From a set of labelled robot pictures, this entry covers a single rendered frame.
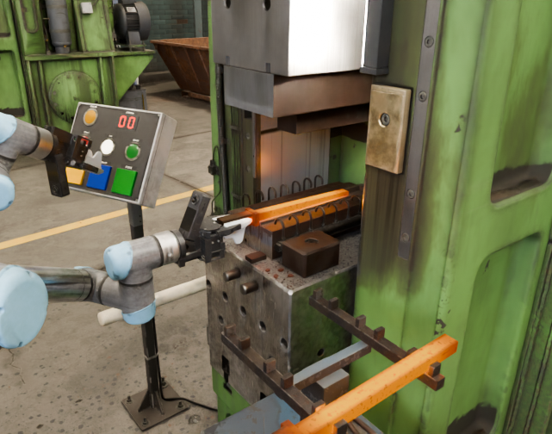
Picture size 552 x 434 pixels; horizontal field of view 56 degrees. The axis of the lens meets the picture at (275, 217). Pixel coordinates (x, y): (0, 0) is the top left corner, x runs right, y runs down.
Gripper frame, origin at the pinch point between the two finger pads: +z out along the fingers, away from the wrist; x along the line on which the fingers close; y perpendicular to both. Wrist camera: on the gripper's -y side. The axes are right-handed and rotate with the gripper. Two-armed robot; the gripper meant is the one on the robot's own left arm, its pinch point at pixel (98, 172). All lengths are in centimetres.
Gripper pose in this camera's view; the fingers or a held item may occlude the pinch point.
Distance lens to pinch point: 152.3
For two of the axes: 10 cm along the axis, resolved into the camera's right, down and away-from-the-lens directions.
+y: 2.4, -9.7, 0.7
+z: 3.9, 1.6, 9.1
